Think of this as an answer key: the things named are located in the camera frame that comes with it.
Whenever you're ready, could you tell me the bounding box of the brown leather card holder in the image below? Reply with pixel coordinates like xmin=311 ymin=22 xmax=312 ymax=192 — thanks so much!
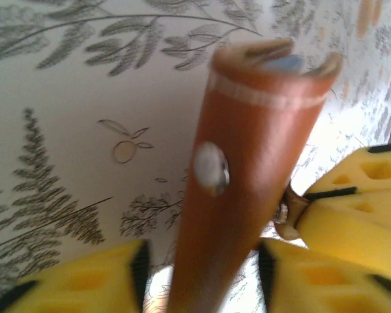
xmin=166 ymin=37 xmax=345 ymax=313

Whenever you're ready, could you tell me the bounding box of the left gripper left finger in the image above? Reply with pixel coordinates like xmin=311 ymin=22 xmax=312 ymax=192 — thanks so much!
xmin=0 ymin=239 xmax=151 ymax=313

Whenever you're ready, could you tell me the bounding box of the floral tablecloth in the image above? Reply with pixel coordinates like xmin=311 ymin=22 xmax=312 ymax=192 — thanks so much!
xmin=0 ymin=0 xmax=391 ymax=313

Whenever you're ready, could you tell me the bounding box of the blue credit card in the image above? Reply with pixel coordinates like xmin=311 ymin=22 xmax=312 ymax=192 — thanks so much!
xmin=263 ymin=54 xmax=304 ymax=73

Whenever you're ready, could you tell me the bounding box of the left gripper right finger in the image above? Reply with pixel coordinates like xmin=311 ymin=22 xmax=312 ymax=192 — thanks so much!
xmin=257 ymin=239 xmax=391 ymax=313

